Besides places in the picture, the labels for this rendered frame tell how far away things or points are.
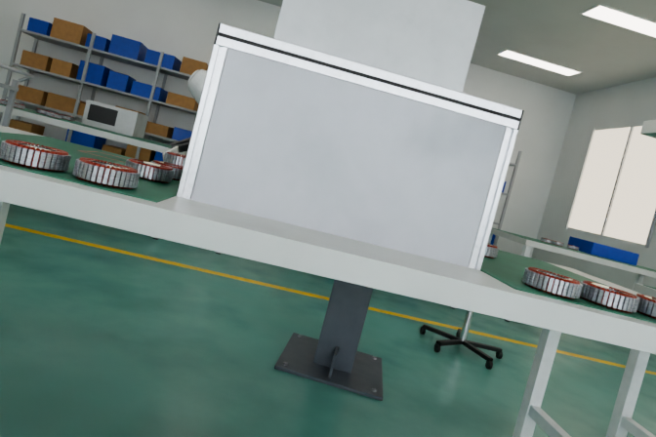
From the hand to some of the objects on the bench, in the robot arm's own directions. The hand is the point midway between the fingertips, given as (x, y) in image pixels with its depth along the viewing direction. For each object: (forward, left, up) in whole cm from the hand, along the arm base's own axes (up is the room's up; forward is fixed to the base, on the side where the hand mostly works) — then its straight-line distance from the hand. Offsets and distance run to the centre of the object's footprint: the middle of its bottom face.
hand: (183, 160), depth 154 cm
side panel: (+36, +79, -3) cm, 87 cm away
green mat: (+24, -18, -8) cm, 32 cm away
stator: (+35, +2, -7) cm, 36 cm away
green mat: (+18, +110, 0) cm, 112 cm away
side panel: (+40, +14, -7) cm, 43 cm away
